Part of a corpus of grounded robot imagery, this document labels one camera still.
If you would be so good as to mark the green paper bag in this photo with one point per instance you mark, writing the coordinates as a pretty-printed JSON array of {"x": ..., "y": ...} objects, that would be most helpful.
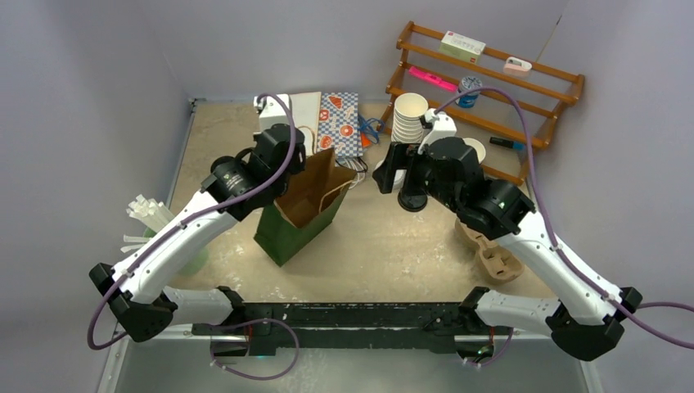
[{"x": 309, "y": 206}]

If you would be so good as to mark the blue checkered bakery bag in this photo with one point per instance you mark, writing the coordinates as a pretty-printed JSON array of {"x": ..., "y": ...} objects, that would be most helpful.
[{"x": 338, "y": 125}]

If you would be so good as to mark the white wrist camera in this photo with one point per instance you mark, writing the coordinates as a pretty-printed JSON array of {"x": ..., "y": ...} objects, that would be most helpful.
[
  {"x": 270, "y": 112},
  {"x": 436, "y": 125}
]

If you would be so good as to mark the brown pulp cup carrier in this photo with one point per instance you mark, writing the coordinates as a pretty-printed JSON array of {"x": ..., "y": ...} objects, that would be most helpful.
[{"x": 497, "y": 265}]

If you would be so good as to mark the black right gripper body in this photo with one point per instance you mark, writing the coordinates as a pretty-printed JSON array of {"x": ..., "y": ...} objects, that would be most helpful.
[{"x": 442, "y": 192}]

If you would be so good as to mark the stack of white paper cups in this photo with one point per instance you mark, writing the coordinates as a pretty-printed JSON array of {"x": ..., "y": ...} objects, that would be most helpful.
[{"x": 406, "y": 124}]

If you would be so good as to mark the orange paper bag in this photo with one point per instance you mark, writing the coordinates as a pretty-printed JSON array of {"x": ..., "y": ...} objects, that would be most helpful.
[{"x": 367, "y": 140}]

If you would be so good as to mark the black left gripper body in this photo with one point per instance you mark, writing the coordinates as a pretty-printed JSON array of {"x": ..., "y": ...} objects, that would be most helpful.
[{"x": 281, "y": 189}]

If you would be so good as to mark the pink highlighter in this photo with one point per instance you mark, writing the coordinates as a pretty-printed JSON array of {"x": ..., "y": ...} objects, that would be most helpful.
[{"x": 432, "y": 79}]

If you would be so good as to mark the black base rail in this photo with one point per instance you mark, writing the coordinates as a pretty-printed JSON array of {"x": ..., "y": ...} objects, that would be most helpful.
[{"x": 438, "y": 327}]

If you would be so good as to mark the white lid stack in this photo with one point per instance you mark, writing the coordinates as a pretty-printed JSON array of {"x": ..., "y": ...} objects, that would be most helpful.
[{"x": 398, "y": 178}]

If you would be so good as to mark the blue lidded jar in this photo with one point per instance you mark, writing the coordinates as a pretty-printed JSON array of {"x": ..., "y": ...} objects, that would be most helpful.
[{"x": 466, "y": 84}]

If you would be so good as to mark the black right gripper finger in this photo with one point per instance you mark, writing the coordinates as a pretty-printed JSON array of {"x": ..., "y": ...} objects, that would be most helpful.
[
  {"x": 398, "y": 157},
  {"x": 413, "y": 196}
]

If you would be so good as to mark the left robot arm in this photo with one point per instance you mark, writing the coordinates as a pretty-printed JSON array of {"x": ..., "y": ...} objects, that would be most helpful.
[{"x": 137, "y": 290}]

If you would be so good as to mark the white green box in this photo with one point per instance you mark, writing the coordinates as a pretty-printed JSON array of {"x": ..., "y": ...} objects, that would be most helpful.
[{"x": 461, "y": 47}]

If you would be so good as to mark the pink white small case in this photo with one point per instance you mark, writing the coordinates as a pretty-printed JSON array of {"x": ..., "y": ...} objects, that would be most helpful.
[{"x": 517, "y": 67}]

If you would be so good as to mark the wrapped white straws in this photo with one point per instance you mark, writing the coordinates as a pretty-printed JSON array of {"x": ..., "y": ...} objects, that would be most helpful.
[{"x": 153, "y": 214}]

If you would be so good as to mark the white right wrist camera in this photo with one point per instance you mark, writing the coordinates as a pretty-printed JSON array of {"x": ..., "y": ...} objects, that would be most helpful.
[{"x": 436, "y": 125}]

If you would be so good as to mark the dark printed coffee cup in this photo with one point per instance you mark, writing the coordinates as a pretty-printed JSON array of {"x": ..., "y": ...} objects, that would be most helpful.
[{"x": 478, "y": 146}]

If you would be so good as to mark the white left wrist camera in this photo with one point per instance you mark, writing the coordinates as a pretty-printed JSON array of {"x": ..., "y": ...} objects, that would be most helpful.
[{"x": 270, "y": 112}]

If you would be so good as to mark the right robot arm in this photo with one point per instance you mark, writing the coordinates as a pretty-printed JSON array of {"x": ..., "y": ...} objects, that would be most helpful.
[{"x": 585, "y": 316}]

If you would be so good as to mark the dark blue marker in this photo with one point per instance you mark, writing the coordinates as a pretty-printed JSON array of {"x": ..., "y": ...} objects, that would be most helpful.
[{"x": 507, "y": 143}]

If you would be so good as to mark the wooden shelf rack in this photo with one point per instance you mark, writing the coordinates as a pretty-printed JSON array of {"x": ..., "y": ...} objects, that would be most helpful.
[{"x": 543, "y": 96}]

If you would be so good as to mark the green straw holder cup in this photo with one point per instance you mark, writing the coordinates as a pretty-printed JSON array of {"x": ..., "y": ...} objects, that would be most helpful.
[{"x": 189, "y": 259}]

